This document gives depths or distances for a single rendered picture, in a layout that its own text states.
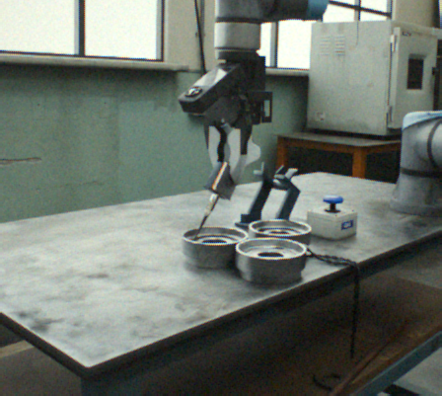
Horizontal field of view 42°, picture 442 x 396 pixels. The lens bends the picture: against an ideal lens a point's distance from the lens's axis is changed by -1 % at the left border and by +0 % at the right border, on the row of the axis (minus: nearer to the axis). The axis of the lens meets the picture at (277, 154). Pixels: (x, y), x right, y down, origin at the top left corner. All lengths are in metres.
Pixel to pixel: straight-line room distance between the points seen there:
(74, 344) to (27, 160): 1.85
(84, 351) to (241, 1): 0.55
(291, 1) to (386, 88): 2.23
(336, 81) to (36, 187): 1.72
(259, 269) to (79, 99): 1.86
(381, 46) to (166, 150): 1.26
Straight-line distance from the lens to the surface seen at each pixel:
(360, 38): 3.26
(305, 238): 0.96
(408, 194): 1.34
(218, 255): 0.89
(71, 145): 2.58
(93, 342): 0.69
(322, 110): 3.39
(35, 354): 1.26
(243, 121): 0.91
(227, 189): 0.94
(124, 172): 2.74
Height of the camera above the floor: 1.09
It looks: 7 degrees down
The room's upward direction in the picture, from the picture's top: 2 degrees clockwise
